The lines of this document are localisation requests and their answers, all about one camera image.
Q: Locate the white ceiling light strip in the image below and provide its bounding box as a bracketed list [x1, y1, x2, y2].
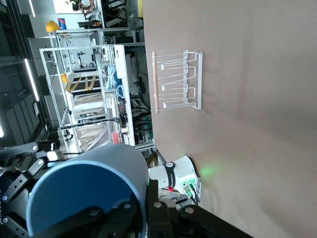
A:
[27, 0, 37, 18]
[24, 58, 40, 102]

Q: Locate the light blue cloth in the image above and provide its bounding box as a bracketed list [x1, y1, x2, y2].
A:
[106, 64, 123, 91]

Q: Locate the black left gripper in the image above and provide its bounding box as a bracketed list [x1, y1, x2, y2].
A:
[0, 142, 64, 238]

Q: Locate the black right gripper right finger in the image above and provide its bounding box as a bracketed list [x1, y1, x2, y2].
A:
[145, 179, 251, 238]

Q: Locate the white wire cup holder rack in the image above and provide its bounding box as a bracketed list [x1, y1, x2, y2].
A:
[151, 50, 204, 115]

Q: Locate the blue plastic cup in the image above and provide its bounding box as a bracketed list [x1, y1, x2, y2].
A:
[26, 143, 151, 238]

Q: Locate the white workbench cabinet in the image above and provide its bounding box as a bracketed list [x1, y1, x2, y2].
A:
[108, 44, 136, 147]

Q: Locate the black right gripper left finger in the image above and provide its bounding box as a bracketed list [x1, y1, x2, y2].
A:
[32, 200, 144, 238]

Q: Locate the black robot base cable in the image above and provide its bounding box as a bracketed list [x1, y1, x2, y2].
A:
[183, 182, 200, 205]

